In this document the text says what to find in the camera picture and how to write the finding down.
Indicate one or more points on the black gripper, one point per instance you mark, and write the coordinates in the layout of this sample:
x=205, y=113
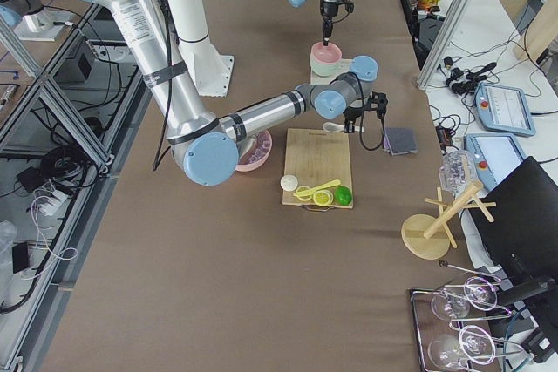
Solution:
x=351, y=116
x=328, y=10

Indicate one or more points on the white ceramic spoon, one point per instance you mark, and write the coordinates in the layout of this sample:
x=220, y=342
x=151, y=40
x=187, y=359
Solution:
x=333, y=127

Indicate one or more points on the small pink bowl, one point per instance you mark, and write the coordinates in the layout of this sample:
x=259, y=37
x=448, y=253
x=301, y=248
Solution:
x=325, y=53

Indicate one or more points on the green bowl stack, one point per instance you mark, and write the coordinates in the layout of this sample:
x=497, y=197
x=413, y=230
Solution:
x=324, y=69

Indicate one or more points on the large pink ice bowl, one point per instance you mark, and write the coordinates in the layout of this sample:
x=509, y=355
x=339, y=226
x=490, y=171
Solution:
x=254, y=151

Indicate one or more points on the cream serving tray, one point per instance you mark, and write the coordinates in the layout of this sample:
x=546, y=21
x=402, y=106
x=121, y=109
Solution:
x=344, y=67

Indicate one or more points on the wooden cutting board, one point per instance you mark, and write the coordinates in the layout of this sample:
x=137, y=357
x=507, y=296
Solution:
x=316, y=157

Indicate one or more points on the grey folded cloth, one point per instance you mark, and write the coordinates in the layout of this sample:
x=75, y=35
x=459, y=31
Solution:
x=400, y=141

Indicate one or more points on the green lime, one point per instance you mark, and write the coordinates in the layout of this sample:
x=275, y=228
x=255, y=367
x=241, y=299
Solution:
x=343, y=195

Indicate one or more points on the yellow plastic knife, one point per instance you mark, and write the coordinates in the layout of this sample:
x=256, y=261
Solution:
x=312, y=190

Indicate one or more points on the upper lemon slice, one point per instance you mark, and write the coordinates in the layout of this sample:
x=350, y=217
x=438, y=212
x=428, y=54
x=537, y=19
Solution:
x=323, y=197

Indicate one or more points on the lemon slice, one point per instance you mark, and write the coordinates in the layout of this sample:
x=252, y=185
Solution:
x=304, y=197
x=323, y=197

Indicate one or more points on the white garlic bulb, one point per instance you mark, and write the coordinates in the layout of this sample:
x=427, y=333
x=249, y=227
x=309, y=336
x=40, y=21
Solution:
x=289, y=183

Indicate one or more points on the lower lemon slice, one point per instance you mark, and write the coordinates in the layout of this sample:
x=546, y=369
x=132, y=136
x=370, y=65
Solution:
x=304, y=197

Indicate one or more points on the clear glass mug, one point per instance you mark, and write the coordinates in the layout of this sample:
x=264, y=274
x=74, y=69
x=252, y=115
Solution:
x=457, y=171

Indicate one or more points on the wooden mug tree stand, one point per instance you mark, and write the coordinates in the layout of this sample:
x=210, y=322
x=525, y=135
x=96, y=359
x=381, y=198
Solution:
x=430, y=238

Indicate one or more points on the lower teach pendant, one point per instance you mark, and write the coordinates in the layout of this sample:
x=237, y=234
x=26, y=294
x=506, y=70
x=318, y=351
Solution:
x=495, y=156

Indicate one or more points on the teach pendant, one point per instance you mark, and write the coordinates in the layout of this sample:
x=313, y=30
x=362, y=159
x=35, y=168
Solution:
x=495, y=156
x=504, y=109

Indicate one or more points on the upper teach pendant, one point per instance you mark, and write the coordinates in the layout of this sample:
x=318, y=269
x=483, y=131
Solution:
x=504, y=109

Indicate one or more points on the black monitor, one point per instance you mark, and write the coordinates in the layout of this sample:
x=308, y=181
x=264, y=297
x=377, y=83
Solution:
x=523, y=236

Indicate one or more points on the upper wine glass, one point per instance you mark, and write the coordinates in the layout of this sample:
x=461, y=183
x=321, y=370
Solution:
x=453, y=302

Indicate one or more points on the wine glass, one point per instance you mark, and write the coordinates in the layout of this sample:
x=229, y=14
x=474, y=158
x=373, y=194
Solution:
x=470, y=348
x=453, y=302

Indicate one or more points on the lower wine glass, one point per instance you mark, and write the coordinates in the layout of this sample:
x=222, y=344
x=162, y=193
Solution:
x=470, y=348

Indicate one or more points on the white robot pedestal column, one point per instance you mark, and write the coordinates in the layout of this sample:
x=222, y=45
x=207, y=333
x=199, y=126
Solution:
x=210, y=70

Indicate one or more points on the wire glass rack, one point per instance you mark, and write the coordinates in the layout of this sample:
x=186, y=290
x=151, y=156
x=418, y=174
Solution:
x=427, y=326

